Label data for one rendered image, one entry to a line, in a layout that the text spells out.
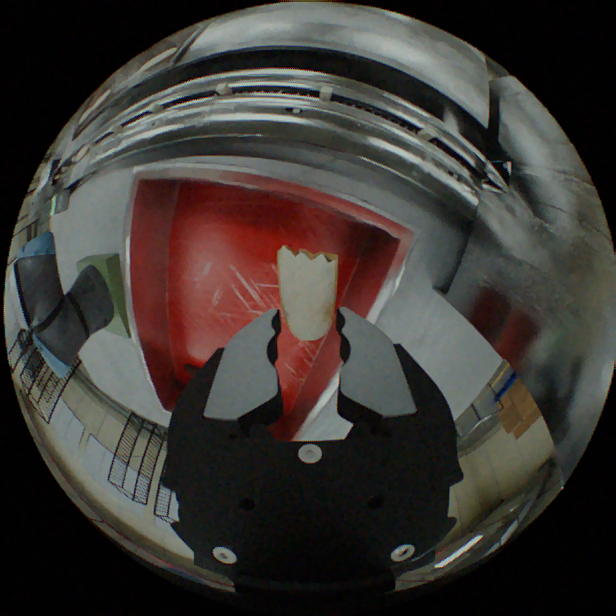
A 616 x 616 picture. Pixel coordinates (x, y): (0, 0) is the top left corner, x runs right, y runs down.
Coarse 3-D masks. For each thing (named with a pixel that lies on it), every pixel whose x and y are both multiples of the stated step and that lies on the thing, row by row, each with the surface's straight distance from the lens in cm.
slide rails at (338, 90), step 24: (168, 96) 43; (216, 96) 34; (240, 96) 32; (264, 96) 31; (288, 96) 30; (360, 96) 31; (120, 120) 54; (144, 120) 44; (384, 120) 30; (408, 120) 32; (432, 144) 32; (456, 144) 36; (456, 168) 34; (480, 168) 39
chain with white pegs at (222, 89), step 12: (204, 96) 37; (312, 96) 32; (324, 96) 29; (156, 108) 41; (360, 108) 32; (132, 120) 50; (396, 120) 32; (420, 132) 32; (432, 132) 31; (96, 144) 65; (456, 156) 36; (468, 168) 38; (480, 180) 40
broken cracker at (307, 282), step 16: (288, 256) 12; (304, 256) 12; (320, 256) 12; (336, 256) 13; (288, 272) 13; (304, 272) 12; (320, 272) 13; (336, 272) 13; (288, 288) 13; (304, 288) 13; (320, 288) 13; (336, 288) 14; (288, 304) 13; (304, 304) 13; (320, 304) 13; (288, 320) 14; (304, 320) 14; (320, 320) 14; (304, 336) 15; (320, 336) 15
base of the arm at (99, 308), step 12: (84, 276) 49; (96, 276) 48; (72, 288) 49; (84, 288) 48; (96, 288) 47; (72, 300) 46; (84, 300) 46; (96, 300) 46; (108, 300) 48; (84, 312) 46; (96, 312) 47; (108, 312) 48; (84, 324) 46; (96, 324) 48; (108, 324) 52
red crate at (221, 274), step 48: (192, 192) 32; (240, 192) 29; (192, 240) 32; (240, 240) 29; (288, 240) 28; (336, 240) 28; (192, 288) 35; (240, 288) 31; (192, 336) 41; (288, 336) 34; (288, 384) 42
